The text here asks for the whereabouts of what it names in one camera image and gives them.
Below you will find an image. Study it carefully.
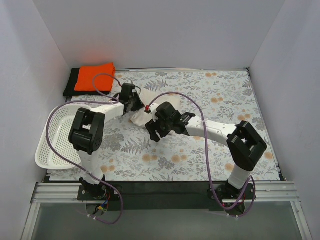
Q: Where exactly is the cream white t shirt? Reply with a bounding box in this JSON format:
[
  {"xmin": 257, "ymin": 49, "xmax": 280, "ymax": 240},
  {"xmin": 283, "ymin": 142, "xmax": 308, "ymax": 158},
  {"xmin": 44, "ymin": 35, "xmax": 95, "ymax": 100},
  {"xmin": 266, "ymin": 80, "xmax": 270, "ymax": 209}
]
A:
[{"xmin": 129, "ymin": 89, "xmax": 182, "ymax": 136}]

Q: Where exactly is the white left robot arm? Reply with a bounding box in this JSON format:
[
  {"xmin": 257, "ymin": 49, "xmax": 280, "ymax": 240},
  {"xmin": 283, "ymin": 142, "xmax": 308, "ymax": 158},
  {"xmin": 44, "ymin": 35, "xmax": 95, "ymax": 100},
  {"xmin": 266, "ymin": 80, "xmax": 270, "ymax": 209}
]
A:
[{"xmin": 68, "ymin": 83, "xmax": 144, "ymax": 200}]

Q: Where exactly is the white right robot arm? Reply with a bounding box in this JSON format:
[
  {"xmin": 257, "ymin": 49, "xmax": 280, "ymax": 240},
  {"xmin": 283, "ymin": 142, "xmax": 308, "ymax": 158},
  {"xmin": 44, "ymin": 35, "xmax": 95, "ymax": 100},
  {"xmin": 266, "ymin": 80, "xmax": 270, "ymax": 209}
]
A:
[{"xmin": 145, "ymin": 102, "xmax": 267, "ymax": 199}]

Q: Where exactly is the orange folded t shirt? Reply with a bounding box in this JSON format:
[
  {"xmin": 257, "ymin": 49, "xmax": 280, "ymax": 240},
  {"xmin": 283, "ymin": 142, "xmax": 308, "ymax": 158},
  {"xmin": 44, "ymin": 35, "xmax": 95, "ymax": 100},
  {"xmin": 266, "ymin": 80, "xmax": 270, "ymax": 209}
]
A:
[{"xmin": 74, "ymin": 62, "xmax": 116, "ymax": 92}]

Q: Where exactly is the floral patterned table cloth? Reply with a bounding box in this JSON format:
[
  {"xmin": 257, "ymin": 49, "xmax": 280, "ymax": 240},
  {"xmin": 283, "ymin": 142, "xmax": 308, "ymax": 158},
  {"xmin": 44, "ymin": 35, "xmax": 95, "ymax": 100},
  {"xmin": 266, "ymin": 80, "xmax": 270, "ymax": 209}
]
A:
[{"xmin": 48, "ymin": 70, "xmax": 282, "ymax": 183}]

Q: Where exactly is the black folded t shirt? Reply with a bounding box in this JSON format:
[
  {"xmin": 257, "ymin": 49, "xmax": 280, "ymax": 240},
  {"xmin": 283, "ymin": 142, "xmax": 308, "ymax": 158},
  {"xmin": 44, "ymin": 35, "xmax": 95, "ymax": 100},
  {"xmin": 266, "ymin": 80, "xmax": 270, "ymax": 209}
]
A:
[{"xmin": 63, "ymin": 68, "xmax": 110, "ymax": 97}]

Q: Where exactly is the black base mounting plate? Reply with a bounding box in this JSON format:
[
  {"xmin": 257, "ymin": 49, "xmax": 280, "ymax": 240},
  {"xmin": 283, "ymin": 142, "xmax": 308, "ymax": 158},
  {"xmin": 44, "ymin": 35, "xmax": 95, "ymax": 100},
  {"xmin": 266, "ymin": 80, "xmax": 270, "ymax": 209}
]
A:
[{"xmin": 77, "ymin": 180, "xmax": 241, "ymax": 211}]

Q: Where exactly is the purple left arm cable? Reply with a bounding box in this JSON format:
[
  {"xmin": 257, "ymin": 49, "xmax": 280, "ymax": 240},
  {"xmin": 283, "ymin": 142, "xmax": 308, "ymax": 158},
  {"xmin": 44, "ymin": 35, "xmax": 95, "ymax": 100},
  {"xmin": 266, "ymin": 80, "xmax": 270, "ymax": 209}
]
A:
[{"xmin": 44, "ymin": 73, "xmax": 125, "ymax": 225}]

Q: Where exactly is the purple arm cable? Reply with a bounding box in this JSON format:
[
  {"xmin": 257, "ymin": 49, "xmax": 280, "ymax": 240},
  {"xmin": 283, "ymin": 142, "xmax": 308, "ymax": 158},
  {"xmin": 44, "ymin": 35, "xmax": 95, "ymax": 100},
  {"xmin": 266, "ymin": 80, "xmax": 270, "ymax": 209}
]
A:
[
  {"xmin": 44, "ymin": 73, "xmax": 125, "ymax": 225},
  {"xmin": 145, "ymin": 92, "xmax": 257, "ymax": 219}
]

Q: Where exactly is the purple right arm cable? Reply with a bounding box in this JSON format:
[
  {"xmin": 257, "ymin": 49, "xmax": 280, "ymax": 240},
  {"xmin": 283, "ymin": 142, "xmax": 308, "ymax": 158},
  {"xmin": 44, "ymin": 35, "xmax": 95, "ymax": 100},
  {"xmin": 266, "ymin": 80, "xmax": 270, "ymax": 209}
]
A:
[{"xmin": 145, "ymin": 92, "xmax": 257, "ymax": 219}]

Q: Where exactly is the aluminium front frame rail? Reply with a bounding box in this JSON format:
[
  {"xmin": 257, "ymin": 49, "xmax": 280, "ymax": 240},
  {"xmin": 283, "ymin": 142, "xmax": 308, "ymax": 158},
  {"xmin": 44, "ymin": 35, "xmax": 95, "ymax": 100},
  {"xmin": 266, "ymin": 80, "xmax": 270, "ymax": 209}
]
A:
[{"xmin": 32, "ymin": 181, "xmax": 300, "ymax": 203}]

